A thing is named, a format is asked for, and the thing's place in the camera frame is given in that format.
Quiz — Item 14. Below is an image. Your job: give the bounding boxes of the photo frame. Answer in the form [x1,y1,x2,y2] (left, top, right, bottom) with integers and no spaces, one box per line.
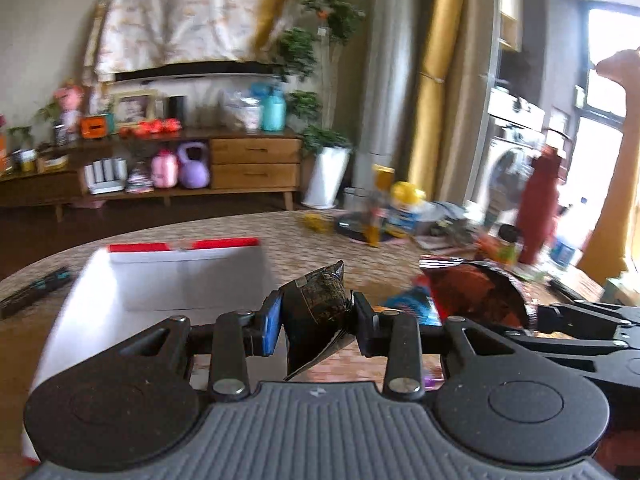
[112,89,158,127]

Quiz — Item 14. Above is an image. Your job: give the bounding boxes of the black snack packet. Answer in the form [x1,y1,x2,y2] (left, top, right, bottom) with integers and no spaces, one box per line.
[277,260,357,382]

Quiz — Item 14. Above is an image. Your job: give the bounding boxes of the purple kettlebell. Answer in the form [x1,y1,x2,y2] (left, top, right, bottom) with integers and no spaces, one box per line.
[177,141,211,190]

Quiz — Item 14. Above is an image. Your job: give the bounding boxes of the yellow pouch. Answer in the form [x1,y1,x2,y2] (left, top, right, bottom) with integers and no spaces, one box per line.
[367,164,397,248]

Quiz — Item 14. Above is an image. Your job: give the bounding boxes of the light wooden drawer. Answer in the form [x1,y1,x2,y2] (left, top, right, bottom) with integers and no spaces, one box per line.
[210,162,302,191]
[210,137,302,165]

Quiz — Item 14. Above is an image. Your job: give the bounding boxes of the red insulated water bottle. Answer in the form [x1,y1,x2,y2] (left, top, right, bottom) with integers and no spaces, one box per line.
[515,129,572,267]

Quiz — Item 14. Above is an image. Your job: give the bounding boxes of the grey cardboard box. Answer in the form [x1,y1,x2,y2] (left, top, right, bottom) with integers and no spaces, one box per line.
[422,200,471,226]

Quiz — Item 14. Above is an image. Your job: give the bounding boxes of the wooden tv cabinet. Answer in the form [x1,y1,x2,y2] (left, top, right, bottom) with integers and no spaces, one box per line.
[0,127,304,223]

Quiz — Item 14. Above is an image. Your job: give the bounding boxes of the yellow lid bottle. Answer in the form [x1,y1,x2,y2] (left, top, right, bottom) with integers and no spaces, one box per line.
[387,181,427,237]

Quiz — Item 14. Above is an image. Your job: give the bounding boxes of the yellow clip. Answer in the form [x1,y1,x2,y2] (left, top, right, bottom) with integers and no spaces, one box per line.
[302,212,336,235]

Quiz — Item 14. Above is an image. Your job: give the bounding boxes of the pink doll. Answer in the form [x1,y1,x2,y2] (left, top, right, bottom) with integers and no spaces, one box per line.
[52,80,86,146]

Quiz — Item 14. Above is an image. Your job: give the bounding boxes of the red cardboard box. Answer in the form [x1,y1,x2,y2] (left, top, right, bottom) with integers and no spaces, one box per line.
[22,237,281,461]

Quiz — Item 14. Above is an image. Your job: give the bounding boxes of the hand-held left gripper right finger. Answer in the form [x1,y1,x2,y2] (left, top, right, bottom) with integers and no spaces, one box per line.
[352,292,526,396]

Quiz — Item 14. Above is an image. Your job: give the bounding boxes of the black round tray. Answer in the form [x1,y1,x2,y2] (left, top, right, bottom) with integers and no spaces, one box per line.
[334,220,401,246]

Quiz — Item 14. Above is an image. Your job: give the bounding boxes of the white router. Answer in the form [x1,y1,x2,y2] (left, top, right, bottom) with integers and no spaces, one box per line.
[84,157,127,196]

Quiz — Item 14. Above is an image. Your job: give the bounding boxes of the clear plastic water bottle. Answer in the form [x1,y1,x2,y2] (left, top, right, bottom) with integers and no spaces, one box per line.
[549,232,581,271]

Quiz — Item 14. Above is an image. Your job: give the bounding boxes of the black television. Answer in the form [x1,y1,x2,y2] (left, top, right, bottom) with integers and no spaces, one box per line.
[112,60,283,83]

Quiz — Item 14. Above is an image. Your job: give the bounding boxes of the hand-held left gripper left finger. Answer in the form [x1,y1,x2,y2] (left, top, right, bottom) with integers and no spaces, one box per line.
[120,292,285,402]

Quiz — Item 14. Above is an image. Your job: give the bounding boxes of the pink kettlebell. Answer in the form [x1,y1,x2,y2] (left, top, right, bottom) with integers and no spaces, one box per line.
[151,149,180,189]

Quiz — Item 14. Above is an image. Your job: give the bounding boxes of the orange box ornament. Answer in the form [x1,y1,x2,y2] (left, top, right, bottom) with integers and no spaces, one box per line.
[80,112,116,141]

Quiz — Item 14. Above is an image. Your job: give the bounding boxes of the floral cloth-covered TV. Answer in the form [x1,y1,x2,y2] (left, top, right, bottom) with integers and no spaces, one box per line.
[85,0,291,81]

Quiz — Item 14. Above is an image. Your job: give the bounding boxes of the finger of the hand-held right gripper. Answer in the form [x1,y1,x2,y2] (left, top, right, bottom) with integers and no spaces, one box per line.
[525,301,640,333]
[500,330,633,361]

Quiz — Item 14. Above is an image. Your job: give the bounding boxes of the tissue pack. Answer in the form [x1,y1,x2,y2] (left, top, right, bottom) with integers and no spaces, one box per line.
[602,275,640,307]

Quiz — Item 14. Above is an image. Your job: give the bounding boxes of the remote control teal buttons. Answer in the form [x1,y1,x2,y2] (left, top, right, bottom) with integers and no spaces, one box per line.
[0,266,72,322]

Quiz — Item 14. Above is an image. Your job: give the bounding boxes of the glass jar black lid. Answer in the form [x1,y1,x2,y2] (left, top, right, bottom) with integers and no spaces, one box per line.
[492,224,523,267]

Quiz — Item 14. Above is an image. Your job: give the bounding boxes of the giraffe plush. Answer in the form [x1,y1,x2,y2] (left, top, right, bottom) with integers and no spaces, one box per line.
[575,46,640,286]

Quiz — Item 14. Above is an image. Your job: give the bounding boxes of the blue cookie packet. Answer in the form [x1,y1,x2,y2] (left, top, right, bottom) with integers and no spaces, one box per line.
[382,285,446,328]

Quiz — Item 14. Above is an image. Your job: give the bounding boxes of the clear plastic bag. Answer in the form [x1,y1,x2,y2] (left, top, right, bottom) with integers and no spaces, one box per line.
[220,87,263,133]

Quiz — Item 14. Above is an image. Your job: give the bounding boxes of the plain black remote control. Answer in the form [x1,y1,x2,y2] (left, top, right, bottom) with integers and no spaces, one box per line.
[547,277,588,302]

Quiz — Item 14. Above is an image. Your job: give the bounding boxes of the stack of small books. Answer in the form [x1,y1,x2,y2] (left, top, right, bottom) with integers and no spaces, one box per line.
[125,167,153,195]

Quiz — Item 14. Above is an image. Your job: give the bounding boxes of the dark red chip bag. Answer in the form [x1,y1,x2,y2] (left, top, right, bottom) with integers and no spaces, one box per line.
[419,257,540,335]

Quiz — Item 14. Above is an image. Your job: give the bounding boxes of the teal spray bottle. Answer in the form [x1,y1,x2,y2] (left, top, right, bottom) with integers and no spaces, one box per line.
[260,84,288,132]

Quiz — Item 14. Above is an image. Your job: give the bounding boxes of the potted green tree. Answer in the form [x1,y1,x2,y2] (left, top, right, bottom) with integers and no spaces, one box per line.
[275,0,366,210]

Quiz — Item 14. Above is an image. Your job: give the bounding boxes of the grey standing air conditioner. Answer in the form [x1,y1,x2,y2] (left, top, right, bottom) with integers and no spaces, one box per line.
[352,0,431,191]

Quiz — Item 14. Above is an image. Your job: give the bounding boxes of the yellow curtain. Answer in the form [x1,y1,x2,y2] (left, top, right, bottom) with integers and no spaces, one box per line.
[407,0,483,201]

